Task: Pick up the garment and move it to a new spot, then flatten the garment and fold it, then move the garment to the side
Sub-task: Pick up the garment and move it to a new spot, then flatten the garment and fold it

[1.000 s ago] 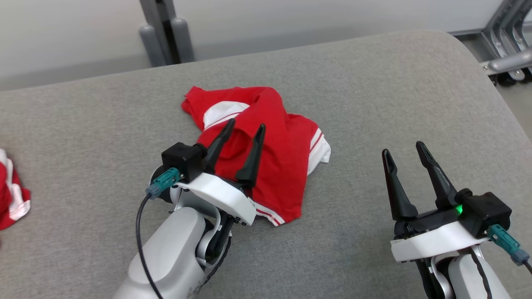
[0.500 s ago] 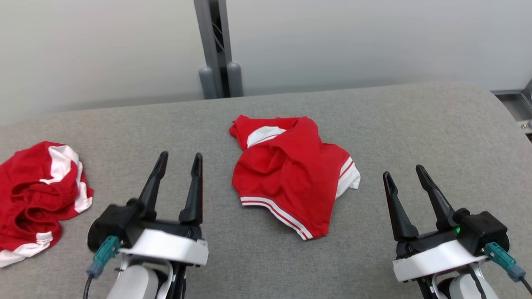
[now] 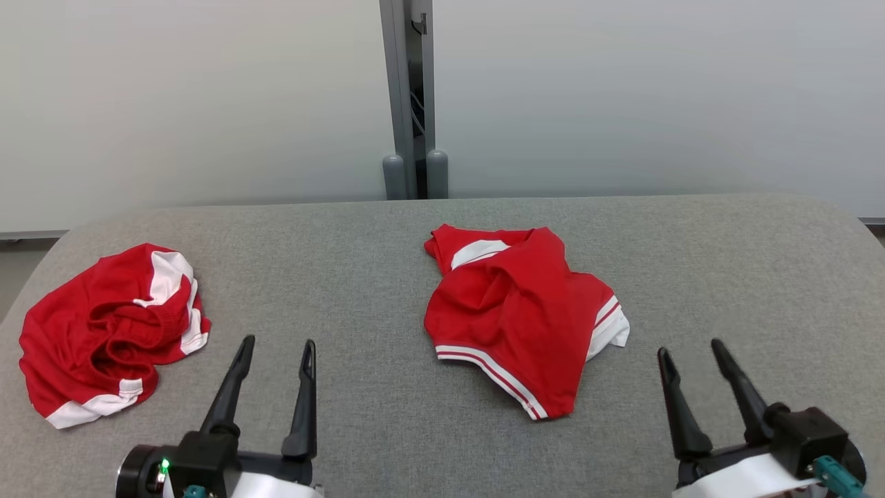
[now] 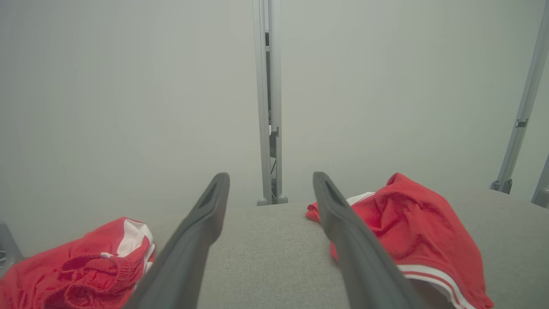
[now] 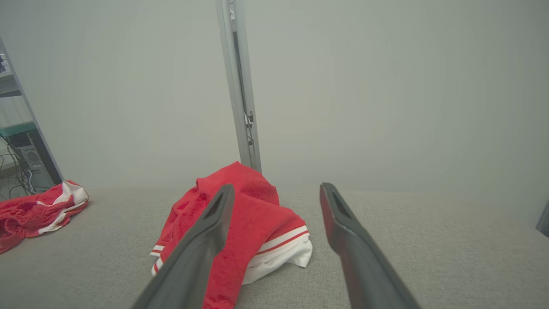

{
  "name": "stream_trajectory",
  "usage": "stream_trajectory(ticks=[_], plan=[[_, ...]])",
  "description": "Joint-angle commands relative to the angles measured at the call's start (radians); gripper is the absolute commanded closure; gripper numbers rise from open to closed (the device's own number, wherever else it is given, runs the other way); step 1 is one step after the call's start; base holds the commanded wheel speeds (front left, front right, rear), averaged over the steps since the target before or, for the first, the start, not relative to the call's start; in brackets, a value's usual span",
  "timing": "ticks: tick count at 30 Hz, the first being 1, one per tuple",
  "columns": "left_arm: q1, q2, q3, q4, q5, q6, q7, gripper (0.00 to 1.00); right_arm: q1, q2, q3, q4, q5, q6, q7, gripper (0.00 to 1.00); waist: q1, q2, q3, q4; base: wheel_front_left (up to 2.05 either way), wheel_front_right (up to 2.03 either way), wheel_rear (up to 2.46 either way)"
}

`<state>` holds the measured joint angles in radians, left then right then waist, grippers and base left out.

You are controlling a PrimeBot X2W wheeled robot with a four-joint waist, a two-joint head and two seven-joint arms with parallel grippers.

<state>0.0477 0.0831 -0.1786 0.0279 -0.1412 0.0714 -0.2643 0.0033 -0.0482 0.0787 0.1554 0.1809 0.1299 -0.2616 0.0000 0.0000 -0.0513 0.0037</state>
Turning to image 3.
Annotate red shorts with white panels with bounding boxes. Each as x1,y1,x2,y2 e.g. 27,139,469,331
19,242,212,430

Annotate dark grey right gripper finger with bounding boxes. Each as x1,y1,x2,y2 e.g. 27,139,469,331
711,338,775,445
658,347,713,459

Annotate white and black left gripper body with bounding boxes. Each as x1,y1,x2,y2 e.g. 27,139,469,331
116,445,326,498

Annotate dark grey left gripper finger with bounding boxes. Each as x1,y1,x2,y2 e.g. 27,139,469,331
201,335,256,436
281,340,317,461

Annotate red shirt with white sleeves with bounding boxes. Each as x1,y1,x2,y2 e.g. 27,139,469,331
423,223,631,421

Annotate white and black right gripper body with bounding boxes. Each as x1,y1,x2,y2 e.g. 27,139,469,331
672,444,827,498

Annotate grey cylindrical partition foot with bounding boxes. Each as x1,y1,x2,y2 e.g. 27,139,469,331
382,154,407,201
426,149,449,200

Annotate grey partition frame post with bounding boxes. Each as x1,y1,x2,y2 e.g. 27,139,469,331
379,0,416,201
415,0,438,198

